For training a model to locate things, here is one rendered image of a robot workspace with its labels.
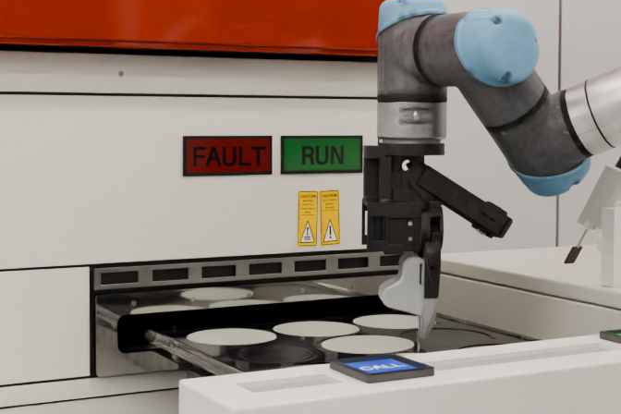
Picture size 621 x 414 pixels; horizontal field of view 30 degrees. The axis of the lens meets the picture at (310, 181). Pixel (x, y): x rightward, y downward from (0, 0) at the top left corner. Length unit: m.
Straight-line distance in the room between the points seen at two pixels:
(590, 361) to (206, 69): 0.67
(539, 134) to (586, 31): 2.52
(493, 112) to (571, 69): 2.49
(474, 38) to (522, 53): 0.05
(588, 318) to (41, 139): 0.64
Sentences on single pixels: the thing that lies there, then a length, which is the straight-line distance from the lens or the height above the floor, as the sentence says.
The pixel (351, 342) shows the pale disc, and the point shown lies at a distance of 1.28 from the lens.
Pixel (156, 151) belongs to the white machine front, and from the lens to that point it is 1.38.
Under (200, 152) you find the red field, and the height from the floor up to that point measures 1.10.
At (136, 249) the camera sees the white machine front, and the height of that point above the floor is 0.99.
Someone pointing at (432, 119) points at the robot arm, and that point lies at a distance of 1.23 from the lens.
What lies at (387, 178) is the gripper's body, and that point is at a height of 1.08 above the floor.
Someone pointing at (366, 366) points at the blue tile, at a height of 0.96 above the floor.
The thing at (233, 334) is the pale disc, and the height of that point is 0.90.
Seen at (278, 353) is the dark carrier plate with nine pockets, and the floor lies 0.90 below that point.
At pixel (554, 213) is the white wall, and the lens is 3.63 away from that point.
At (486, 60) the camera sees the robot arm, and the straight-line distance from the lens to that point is 1.12.
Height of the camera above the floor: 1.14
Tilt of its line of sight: 3 degrees down
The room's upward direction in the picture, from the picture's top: straight up
